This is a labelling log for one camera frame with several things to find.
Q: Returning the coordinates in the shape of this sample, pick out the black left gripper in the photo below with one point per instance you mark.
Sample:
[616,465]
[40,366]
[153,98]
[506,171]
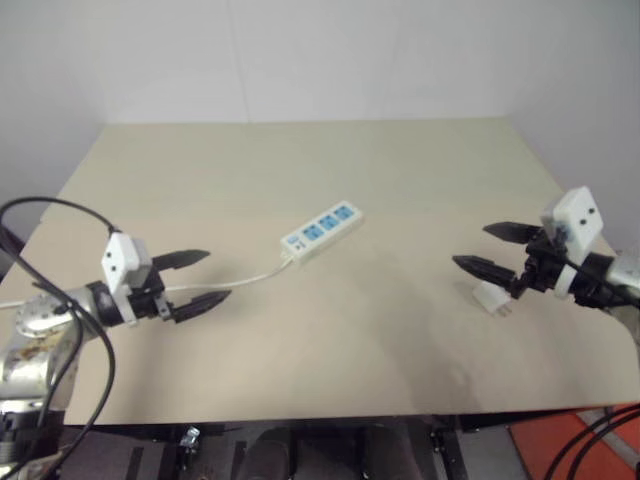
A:
[147,302]

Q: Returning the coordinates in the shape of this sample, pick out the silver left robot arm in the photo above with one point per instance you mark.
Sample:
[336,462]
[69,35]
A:
[30,360]

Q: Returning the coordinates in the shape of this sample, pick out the orange panel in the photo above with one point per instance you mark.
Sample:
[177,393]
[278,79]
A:
[545,440]

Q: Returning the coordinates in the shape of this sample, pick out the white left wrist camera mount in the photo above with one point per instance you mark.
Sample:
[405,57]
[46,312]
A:
[120,260]

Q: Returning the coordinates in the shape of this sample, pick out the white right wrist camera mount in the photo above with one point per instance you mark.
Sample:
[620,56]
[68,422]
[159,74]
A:
[582,210]

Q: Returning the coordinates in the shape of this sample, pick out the white blue power strip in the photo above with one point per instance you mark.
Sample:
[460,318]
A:
[322,230]

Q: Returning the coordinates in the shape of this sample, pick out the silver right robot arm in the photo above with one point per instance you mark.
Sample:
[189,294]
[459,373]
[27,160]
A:
[625,272]

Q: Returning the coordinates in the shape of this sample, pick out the beige table cover sheet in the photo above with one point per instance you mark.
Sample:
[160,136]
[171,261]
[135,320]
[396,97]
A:
[320,325]

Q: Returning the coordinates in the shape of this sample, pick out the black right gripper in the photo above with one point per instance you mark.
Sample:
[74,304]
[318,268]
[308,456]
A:
[537,270]

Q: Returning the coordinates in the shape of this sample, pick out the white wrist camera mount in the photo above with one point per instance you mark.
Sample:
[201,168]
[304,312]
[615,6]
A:
[582,210]
[120,260]

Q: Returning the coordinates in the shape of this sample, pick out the metal table clamp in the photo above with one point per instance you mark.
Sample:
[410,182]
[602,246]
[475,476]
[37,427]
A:
[191,436]

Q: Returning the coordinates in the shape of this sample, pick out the white plug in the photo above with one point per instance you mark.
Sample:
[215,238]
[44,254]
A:
[490,297]

